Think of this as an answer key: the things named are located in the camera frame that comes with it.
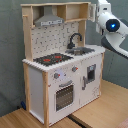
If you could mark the right red oven knob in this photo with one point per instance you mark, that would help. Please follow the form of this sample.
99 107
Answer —
74 69

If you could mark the grey cupboard door handle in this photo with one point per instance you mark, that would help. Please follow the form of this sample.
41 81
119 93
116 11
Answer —
84 83

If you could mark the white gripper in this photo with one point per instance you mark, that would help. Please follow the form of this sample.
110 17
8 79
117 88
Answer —
102 15

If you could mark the oven door with window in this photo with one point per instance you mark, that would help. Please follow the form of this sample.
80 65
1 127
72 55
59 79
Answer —
64 96

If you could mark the grey range hood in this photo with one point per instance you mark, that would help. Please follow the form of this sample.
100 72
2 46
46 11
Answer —
48 18

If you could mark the red oven knob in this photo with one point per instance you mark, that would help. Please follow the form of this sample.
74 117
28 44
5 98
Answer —
74 69
56 75

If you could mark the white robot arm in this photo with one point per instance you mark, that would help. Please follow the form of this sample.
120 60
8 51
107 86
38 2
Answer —
117 28

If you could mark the left red oven knob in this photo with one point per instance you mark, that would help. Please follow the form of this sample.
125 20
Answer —
56 75

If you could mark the wooden toy kitchen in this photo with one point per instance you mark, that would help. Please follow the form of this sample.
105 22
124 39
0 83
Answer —
40 84

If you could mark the black stovetop red burners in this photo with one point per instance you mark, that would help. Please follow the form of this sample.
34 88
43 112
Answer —
52 59

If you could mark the white toy microwave door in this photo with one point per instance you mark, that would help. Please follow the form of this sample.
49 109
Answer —
91 12

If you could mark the black toy faucet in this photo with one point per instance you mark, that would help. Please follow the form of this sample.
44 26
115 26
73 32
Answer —
73 40

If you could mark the grey metal sink basin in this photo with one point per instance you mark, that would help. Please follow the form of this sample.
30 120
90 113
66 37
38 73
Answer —
79 51

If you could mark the grey ice dispenser panel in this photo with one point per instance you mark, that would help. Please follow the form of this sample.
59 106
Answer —
91 73

